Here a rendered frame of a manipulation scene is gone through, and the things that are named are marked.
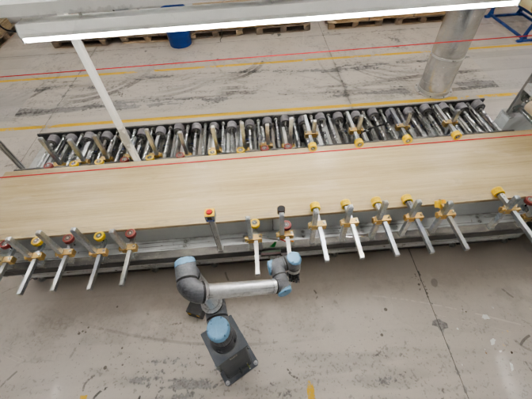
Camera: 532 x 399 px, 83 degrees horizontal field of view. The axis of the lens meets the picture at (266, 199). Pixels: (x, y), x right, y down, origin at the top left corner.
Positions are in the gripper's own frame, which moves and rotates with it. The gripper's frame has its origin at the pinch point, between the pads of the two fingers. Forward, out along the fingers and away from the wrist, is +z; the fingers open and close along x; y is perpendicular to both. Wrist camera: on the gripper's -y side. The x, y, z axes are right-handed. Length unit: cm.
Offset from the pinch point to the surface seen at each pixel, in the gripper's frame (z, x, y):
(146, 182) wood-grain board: -7, -123, -102
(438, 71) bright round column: 42, 267, -336
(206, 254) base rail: 13, -67, -33
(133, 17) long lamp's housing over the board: -155, -70, -66
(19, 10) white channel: -161, -119, -66
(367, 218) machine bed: 15, 74, -57
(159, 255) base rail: 13, -106, -36
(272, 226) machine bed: 15, -10, -57
